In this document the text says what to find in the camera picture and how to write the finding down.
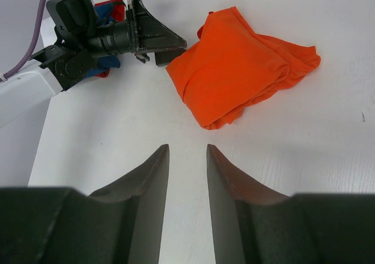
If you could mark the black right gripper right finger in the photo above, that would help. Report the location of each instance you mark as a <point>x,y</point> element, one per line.
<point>231,190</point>

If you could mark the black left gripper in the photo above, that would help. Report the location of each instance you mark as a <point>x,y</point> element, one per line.
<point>150,35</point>

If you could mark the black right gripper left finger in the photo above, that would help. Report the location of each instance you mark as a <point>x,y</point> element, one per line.
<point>143,192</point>

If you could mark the orange t-shirt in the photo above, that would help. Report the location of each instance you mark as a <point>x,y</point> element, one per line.
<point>231,67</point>

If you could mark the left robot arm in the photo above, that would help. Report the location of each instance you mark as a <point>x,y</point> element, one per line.
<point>81,41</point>

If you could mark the red folded t-shirt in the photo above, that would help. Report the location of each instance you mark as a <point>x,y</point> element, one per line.
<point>118,10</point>

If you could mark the blue folded t-shirt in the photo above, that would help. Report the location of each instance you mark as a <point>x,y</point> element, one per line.
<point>105,17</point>

